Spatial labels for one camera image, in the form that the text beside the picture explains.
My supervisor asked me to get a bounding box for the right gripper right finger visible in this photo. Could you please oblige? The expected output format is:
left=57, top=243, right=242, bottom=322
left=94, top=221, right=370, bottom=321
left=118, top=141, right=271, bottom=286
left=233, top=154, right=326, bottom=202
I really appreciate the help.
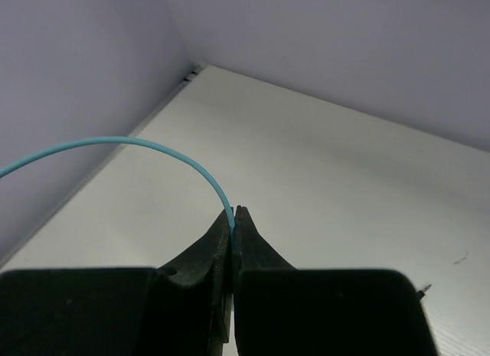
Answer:
left=231, top=207, right=438, bottom=355

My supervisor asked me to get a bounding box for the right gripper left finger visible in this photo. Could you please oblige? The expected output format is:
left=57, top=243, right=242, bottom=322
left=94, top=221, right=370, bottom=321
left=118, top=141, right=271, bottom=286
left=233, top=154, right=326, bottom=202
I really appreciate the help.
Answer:
left=1, top=214, right=231, bottom=355

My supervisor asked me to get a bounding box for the light blue headphone cable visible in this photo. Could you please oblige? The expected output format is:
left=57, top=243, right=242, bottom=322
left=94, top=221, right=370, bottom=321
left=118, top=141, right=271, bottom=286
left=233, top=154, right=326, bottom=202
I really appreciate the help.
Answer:
left=0, top=136, right=237, bottom=234

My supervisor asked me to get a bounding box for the aluminium rail frame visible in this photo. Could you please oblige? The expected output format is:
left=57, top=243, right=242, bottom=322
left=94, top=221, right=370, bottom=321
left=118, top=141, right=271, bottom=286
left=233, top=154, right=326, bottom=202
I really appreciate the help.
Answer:
left=1, top=65, right=206, bottom=269

